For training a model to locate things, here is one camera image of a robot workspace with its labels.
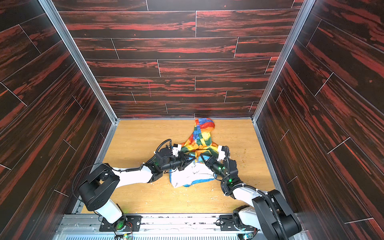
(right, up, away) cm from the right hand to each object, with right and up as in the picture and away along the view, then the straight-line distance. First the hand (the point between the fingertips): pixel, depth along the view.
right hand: (203, 153), depth 81 cm
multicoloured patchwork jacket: (-5, -12, +10) cm, 16 cm away
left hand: (-3, -3, -2) cm, 5 cm away
